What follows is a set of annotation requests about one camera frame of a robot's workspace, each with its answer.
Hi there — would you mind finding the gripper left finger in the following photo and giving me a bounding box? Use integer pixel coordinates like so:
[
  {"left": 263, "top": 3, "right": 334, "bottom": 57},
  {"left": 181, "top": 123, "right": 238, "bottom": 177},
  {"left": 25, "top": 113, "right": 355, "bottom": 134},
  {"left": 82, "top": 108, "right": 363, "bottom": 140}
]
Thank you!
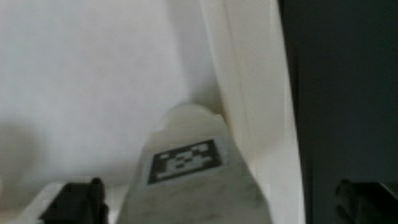
[{"left": 14, "top": 177, "right": 112, "bottom": 224}]

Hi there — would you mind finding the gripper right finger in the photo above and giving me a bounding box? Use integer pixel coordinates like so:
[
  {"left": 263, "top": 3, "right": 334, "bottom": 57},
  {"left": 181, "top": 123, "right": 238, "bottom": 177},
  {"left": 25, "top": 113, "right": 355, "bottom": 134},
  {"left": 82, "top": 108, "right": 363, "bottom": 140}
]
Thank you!
[{"left": 334, "top": 180, "right": 398, "bottom": 224}]

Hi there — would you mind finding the white square tabletop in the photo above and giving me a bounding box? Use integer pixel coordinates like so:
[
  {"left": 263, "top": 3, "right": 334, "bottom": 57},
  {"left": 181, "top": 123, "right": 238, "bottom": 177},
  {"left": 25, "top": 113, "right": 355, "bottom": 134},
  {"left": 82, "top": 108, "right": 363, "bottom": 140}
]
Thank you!
[{"left": 0, "top": 0, "right": 220, "bottom": 224}]

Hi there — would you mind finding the white leg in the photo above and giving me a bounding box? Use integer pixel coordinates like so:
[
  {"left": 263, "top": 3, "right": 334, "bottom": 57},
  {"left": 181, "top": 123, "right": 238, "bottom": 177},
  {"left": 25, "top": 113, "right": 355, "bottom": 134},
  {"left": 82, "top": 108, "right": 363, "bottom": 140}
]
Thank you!
[{"left": 117, "top": 104, "right": 272, "bottom": 224}]

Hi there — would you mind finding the white U-shaped fence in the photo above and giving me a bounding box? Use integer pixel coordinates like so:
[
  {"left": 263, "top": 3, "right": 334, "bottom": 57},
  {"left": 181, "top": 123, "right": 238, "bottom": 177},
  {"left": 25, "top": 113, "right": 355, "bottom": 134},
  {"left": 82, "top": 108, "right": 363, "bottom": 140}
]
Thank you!
[{"left": 220, "top": 0, "right": 308, "bottom": 224}]

